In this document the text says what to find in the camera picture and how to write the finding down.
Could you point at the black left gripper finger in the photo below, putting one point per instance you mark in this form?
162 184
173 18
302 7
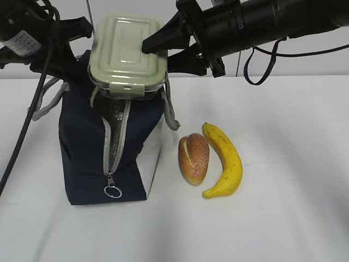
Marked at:
75 71

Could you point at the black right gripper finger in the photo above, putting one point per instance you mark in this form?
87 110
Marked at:
173 35
187 61

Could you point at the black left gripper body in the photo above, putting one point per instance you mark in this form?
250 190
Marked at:
28 40

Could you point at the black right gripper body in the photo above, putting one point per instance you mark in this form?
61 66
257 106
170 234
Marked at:
194 17

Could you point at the green lidded food container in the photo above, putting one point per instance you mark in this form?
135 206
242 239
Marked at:
117 66

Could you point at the navy blue lunch bag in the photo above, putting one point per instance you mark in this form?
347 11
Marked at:
110 147

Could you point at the brown bread roll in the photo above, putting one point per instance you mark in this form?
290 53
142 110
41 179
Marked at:
193 158

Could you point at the yellow banana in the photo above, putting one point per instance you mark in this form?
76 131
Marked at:
232 173

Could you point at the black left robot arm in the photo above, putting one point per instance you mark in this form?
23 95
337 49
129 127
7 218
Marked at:
41 10

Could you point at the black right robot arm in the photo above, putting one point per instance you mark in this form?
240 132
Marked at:
233 26

